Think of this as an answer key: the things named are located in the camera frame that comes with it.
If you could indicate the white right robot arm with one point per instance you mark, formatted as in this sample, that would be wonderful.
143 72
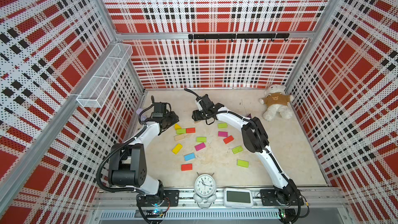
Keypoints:
255 140

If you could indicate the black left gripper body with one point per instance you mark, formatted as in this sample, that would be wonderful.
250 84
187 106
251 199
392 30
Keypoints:
170 119

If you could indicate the purple sand hourglass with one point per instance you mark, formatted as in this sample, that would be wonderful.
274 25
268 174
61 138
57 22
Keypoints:
141 115

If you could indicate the yellow rectangular block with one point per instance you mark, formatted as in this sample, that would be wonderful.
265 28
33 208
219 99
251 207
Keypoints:
177 149

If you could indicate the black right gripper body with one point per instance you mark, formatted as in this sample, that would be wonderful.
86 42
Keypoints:
199 115

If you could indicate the blue rectangular block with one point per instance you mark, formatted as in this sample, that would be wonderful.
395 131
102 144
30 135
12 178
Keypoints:
189 157

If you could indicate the light green block top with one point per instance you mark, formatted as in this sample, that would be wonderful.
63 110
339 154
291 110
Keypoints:
222 125

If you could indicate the magenta rectangular block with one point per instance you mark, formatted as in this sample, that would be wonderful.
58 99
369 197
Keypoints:
200 146

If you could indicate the white teddy bear brown shirt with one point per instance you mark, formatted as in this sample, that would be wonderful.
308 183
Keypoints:
276 102

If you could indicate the light green block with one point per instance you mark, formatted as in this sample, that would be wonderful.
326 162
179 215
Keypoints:
201 139
237 149
222 125
243 163
180 131

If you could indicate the white wire mesh basket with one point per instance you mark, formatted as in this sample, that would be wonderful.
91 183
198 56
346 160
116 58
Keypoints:
106 74

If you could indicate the red block front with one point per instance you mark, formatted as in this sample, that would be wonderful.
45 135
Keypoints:
186 167

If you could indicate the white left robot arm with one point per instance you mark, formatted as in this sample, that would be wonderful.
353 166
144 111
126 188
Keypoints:
124 169

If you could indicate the white digital clock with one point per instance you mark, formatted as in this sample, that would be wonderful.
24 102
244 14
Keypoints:
237 198

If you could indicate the black wall hook rail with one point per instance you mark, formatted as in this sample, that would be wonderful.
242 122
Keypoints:
271 36

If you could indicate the white twin-bell alarm clock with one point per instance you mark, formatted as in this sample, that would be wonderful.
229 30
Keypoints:
205 189

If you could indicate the red block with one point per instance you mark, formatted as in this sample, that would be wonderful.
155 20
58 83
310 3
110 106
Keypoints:
228 139
190 130
186 167

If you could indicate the magenta block under arm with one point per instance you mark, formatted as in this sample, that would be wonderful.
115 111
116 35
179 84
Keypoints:
223 134

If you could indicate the yellow triangle block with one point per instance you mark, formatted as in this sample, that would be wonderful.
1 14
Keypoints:
177 127

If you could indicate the natural wood rectangular block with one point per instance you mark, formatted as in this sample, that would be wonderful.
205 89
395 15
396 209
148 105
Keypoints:
179 137

